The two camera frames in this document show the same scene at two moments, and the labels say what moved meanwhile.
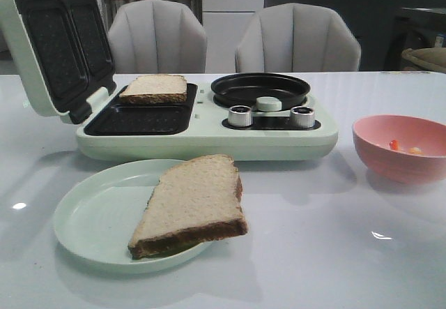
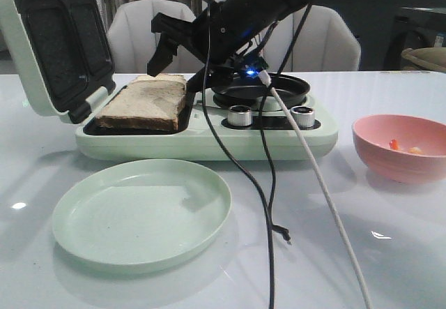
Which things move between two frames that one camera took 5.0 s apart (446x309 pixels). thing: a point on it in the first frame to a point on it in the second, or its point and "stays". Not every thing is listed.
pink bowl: [373, 134] stays
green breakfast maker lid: [58, 41] stays
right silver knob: [302, 117] stays
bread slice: [196, 201] to [150, 104]
